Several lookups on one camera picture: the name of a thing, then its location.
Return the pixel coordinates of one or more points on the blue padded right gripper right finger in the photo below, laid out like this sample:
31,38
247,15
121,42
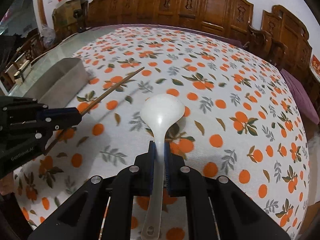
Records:
174,178

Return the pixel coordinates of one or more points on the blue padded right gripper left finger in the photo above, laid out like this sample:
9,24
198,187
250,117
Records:
144,180

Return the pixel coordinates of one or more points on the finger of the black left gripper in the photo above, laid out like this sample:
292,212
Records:
60,118

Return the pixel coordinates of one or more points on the brown wooden chopstick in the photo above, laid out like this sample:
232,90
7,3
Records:
91,105

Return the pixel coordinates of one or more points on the large white ladle spoon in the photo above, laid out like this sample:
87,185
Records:
159,112

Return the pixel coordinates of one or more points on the person's left hand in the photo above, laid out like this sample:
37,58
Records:
7,184

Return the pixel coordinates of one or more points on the grey rectangular utensil tray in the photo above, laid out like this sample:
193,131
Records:
60,84

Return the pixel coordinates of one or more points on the orange print tablecloth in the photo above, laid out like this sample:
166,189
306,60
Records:
240,120

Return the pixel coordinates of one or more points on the stacked cardboard boxes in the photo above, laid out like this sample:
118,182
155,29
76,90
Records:
69,18

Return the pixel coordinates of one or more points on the purple seat cushion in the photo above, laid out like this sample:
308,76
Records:
300,96

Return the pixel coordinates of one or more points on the carved wooden armchair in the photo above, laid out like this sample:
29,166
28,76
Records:
284,40

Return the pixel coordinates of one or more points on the carved wooden bench back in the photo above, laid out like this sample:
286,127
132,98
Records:
226,18

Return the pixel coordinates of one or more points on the red sign on wall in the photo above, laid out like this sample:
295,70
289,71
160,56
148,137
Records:
315,65

